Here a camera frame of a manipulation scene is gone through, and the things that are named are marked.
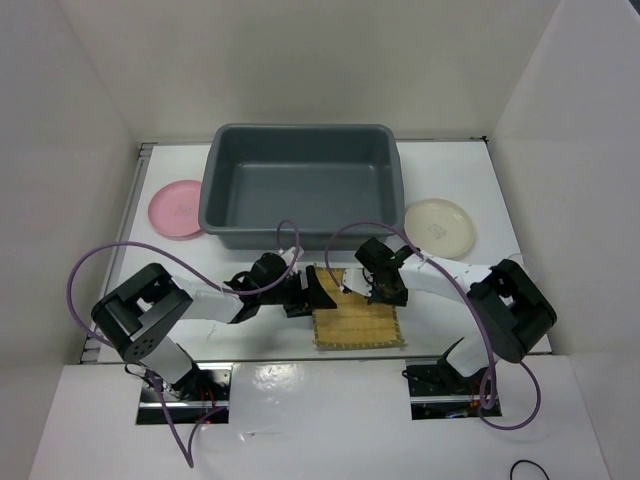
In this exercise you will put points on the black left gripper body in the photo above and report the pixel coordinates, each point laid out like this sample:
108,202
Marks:
289,294

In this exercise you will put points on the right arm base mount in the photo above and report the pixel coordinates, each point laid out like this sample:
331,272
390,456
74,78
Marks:
435,393

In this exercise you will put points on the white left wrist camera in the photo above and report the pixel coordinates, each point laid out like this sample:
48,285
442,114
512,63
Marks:
292,251

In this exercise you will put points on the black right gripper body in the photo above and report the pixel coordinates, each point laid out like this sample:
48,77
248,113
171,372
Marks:
380,294

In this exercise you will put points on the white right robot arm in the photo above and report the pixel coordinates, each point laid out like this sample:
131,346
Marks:
511,313

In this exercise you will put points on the grey plastic bin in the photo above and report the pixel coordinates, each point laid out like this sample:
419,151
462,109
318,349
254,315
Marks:
262,180

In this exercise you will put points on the clear plastic cup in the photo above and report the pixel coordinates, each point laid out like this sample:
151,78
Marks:
537,277
520,259

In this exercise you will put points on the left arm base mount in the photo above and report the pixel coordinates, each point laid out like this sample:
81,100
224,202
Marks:
208,396

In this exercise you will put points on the pink plate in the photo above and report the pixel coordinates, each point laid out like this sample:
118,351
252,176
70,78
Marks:
173,211

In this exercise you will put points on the cream plate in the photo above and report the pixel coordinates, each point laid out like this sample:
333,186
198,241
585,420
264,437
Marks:
440,227

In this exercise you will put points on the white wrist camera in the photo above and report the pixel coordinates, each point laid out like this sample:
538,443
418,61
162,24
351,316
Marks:
354,281
292,251

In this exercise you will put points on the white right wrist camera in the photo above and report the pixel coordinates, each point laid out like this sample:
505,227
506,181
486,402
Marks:
354,281

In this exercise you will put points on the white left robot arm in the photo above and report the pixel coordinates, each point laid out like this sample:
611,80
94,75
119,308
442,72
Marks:
136,317

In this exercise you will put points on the woven bamboo mat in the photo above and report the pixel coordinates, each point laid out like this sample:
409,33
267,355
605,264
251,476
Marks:
354,324

